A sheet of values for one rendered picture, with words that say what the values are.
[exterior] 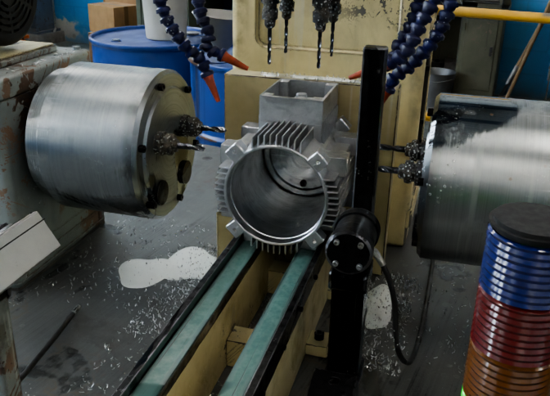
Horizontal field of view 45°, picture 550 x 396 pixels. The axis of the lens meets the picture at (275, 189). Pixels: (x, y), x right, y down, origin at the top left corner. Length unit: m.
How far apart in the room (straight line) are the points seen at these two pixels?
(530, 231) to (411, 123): 0.81
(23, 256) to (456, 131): 0.56
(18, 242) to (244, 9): 0.67
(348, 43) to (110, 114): 0.45
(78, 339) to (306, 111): 0.49
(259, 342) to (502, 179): 0.38
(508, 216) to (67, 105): 0.77
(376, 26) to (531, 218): 0.80
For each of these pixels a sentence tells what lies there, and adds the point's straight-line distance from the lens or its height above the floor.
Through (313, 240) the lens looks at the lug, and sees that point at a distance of 1.00.
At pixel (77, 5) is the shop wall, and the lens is 8.04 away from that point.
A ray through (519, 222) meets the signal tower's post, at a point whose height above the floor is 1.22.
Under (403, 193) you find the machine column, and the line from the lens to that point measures 1.29.
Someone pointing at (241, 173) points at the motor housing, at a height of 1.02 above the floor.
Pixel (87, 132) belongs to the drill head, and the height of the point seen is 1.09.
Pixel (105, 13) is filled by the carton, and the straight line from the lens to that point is 6.79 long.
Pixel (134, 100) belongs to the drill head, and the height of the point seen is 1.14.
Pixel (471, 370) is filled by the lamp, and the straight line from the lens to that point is 0.52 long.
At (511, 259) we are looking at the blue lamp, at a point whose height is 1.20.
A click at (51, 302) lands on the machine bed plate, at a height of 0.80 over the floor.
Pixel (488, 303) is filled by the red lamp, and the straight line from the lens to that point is 0.48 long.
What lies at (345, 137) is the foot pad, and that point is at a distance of 1.07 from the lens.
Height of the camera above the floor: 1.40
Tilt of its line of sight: 22 degrees down
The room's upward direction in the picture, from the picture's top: 1 degrees clockwise
